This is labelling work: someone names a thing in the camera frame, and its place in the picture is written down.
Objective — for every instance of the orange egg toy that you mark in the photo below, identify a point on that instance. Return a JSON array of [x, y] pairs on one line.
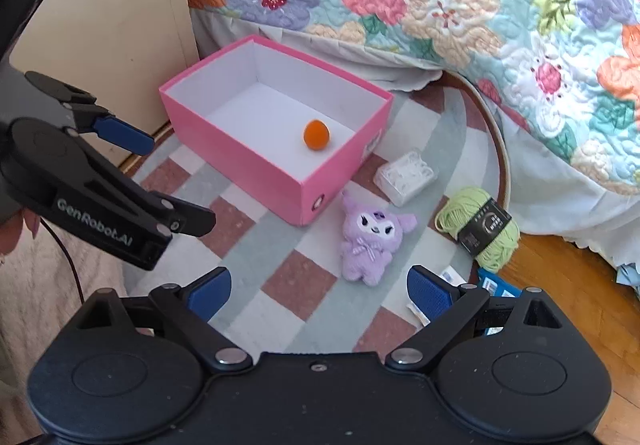
[[317, 135]]

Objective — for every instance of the round checkered rug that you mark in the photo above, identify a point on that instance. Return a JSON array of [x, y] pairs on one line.
[[300, 285]]

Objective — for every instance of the purple plush toy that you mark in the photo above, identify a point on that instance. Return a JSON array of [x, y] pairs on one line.
[[365, 235]]

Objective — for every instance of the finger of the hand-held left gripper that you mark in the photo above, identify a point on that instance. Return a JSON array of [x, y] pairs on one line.
[[125, 135], [192, 220]]

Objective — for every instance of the clear floss pick box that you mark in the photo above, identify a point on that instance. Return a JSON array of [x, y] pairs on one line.
[[405, 177]]

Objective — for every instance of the pink cardboard box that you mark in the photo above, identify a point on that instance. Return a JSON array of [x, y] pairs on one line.
[[240, 170]]

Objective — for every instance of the blue snack packet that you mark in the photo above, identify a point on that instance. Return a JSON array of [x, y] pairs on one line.
[[495, 282]]

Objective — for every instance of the light blue papers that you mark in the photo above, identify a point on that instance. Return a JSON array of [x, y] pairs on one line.
[[631, 280]]

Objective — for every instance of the floral quilt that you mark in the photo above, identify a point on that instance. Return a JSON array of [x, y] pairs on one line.
[[450, 0]]

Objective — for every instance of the green yarn skein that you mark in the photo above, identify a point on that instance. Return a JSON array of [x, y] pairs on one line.
[[460, 210]]

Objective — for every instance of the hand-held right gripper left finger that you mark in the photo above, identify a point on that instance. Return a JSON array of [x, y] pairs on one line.
[[212, 292]]

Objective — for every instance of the person's left hand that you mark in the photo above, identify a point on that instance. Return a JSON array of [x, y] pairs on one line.
[[17, 227]]

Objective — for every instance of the beige cabinet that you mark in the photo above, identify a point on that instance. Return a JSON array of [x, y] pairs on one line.
[[110, 15]]

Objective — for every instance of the beige fuzzy cloth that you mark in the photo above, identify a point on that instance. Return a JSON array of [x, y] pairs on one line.
[[40, 305]]

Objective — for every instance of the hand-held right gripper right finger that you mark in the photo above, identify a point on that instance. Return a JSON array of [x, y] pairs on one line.
[[427, 292]]

